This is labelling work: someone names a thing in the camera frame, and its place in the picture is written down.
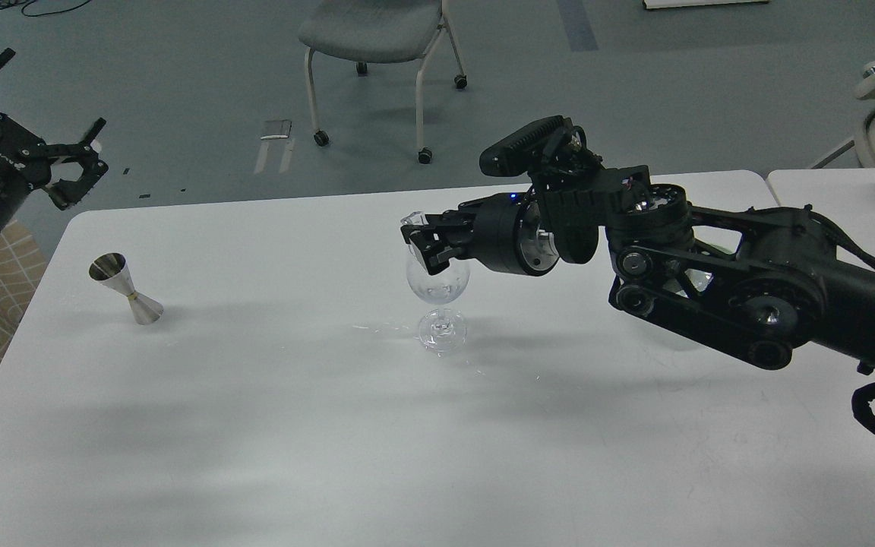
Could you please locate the grey office chair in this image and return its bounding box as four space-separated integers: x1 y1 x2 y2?
299 1 468 165

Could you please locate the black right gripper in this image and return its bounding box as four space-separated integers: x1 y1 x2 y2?
403 194 599 277

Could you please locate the clear ice cube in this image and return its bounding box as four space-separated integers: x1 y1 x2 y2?
400 211 428 238

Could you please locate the clear wine glass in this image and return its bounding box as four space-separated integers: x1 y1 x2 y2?
404 243 471 354

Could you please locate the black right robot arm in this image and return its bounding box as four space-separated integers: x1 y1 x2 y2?
400 115 875 435

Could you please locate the steel double jigger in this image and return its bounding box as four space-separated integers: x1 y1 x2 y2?
88 252 164 325

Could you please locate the metal floor plate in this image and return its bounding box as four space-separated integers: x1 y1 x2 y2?
259 119 294 140

